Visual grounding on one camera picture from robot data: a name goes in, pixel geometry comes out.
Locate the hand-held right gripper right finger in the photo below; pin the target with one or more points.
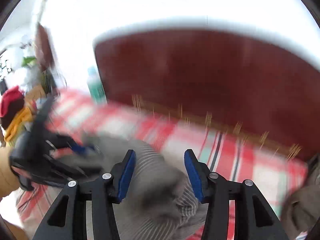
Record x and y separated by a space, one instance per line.
196 177

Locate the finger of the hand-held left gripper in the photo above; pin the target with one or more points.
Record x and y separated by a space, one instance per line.
80 147
75 170

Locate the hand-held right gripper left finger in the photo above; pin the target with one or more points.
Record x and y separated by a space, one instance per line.
126 177

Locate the grey striped shirt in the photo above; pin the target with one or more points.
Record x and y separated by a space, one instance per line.
155 180

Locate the person's left forearm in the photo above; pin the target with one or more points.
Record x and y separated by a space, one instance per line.
6 175

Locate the yellow cloth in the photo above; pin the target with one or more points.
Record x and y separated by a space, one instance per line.
20 120

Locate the dark brown cloth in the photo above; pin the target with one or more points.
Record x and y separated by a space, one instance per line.
12 118

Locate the red plaid bed sheet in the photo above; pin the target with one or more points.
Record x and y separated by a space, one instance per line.
175 135

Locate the clear plastic water bottle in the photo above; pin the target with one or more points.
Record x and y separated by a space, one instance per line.
96 87

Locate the person's tan jacket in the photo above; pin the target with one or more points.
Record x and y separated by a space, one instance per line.
15 232

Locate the green plant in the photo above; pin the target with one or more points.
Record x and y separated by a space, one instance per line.
28 61

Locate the dark brown wooden headboard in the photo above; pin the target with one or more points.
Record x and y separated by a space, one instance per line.
200 80

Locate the brown leather bag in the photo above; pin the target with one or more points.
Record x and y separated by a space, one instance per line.
43 47

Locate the brown garment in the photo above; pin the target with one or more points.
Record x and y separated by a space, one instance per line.
302 205

